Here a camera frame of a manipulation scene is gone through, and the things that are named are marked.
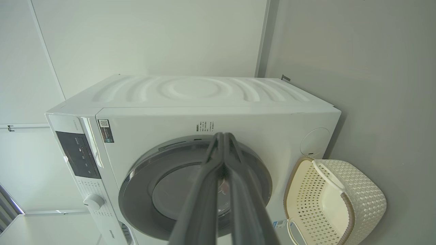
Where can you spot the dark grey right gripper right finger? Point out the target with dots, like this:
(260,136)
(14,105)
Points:
(248,217)

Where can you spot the white front-load washing machine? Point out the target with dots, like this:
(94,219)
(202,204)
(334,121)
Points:
(204,95)

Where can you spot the cream perforated laundry basket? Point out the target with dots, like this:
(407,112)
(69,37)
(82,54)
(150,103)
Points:
(361,197)

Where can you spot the black washer display panel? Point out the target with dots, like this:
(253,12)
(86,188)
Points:
(79,154)

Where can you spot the white washing machine dial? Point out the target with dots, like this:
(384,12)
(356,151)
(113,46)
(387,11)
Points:
(93,201)

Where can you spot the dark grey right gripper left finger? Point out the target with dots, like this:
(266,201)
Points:
(197,211)

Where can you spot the round white filter cover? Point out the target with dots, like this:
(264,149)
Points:
(315,142)

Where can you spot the black QR code sticker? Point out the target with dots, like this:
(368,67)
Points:
(105,131)

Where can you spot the blue energy label sticker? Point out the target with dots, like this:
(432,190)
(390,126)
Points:
(280,224)

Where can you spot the round glass washing machine door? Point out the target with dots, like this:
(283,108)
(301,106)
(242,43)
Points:
(143,190)

